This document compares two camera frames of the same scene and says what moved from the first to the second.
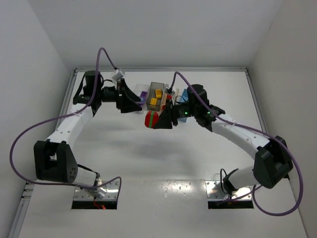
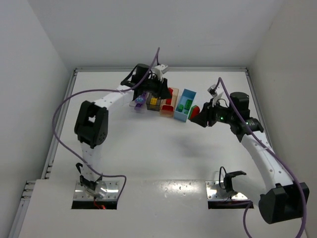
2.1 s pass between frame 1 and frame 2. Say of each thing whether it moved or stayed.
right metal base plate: stayed
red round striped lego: moved
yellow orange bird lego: stayed
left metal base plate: stayed
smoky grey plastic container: stayed
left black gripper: moved
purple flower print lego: stayed
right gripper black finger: moved
